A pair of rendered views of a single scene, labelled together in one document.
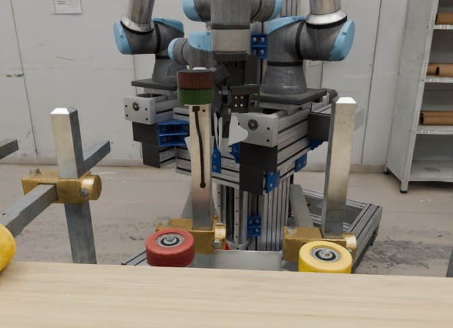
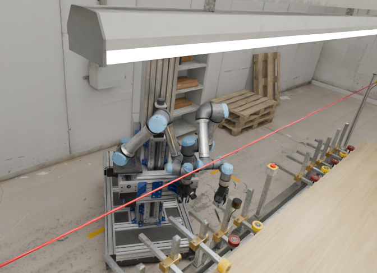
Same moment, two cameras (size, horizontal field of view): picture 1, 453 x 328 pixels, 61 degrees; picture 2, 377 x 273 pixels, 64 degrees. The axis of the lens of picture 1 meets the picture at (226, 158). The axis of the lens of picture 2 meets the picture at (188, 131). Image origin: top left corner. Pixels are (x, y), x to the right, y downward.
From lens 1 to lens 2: 1.95 m
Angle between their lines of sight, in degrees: 48
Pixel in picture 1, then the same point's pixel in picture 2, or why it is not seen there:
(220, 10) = (228, 177)
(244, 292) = (258, 241)
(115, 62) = not seen: outside the picture
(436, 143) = not seen: hidden behind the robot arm
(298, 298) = (265, 236)
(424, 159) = not seen: hidden behind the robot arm
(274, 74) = (188, 160)
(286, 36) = (193, 147)
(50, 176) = (199, 240)
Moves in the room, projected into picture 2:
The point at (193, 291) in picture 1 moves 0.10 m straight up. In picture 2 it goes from (253, 246) to (257, 235)
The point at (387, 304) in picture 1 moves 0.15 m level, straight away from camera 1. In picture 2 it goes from (274, 230) to (262, 215)
